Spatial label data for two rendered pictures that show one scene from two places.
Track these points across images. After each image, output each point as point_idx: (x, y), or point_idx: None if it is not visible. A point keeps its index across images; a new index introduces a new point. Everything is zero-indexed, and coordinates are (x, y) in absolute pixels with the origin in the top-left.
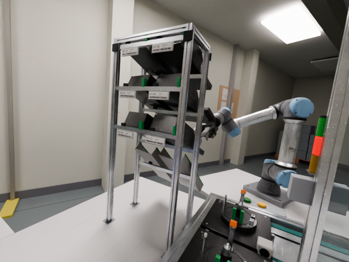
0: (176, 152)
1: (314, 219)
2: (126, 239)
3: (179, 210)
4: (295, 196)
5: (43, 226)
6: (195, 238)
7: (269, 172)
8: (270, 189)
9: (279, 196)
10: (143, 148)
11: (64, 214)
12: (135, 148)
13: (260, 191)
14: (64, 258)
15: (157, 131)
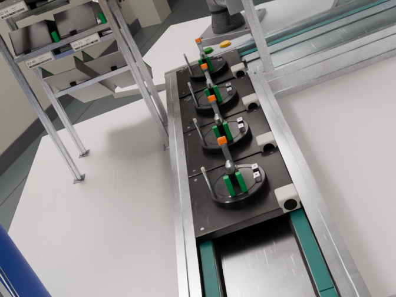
0: (118, 39)
1: (250, 17)
2: (119, 169)
3: (143, 119)
4: (233, 9)
5: (19, 230)
6: (182, 106)
7: (215, 0)
8: (229, 22)
9: (244, 23)
10: (48, 73)
11: (20, 215)
12: (43, 78)
13: (220, 32)
14: (83, 211)
15: (82, 31)
